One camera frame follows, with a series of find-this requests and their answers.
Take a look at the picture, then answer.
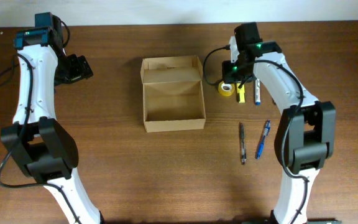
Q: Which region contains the blue ballpoint pen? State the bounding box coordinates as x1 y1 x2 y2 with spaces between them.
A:
256 119 270 159

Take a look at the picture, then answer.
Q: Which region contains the yellow tape roll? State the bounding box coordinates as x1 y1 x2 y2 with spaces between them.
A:
218 81 235 96

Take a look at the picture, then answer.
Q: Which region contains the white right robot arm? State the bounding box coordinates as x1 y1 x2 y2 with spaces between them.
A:
223 22 336 224

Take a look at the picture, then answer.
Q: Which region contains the brown cardboard box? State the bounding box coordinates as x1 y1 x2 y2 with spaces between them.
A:
140 55 206 133

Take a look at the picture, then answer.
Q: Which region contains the blue whiteboard marker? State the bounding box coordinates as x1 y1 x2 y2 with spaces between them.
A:
255 79 261 106

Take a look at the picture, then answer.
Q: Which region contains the black ballpoint pen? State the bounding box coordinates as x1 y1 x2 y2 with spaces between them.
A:
240 123 247 165

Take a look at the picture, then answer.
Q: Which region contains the yellow highlighter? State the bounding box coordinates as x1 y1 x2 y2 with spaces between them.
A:
236 83 246 103

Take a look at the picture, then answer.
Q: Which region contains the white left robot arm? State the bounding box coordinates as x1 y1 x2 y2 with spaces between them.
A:
0 12 104 223

